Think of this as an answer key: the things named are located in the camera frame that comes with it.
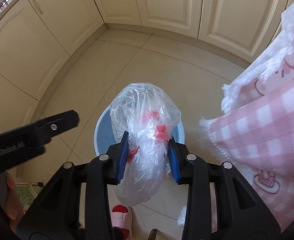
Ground person's left hand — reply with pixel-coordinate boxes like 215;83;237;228
6;172;24;232

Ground lower cream cabinets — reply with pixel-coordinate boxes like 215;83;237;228
0;0;294;133

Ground light blue trash bin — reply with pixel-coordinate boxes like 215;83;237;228
93;106;185;156

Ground pink checkered tablecloth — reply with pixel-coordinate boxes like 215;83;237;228
199;2;294;231

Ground clear plastic bag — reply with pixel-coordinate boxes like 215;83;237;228
109;83;181;206

